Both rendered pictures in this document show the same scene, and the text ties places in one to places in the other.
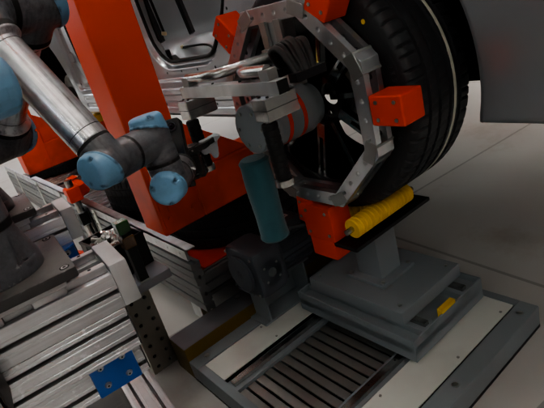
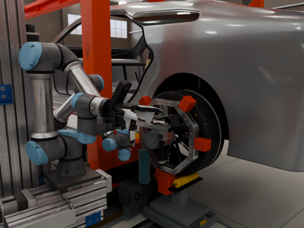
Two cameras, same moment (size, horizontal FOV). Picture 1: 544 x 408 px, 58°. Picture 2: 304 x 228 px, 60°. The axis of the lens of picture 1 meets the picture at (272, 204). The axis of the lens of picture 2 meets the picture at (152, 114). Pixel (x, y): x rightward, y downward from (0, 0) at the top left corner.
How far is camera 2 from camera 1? 0.68 m
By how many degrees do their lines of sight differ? 16
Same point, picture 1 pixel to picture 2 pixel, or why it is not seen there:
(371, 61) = (197, 128)
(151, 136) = (125, 136)
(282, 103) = (168, 135)
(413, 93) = (208, 141)
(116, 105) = not seen: hidden behind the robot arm
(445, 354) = not seen: outside the picture
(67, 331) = (88, 197)
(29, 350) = (76, 201)
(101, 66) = not seen: hidden behind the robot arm
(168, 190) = (125, 156)
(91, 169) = (108, 144)
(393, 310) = (184, 220)
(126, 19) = (109, 88)
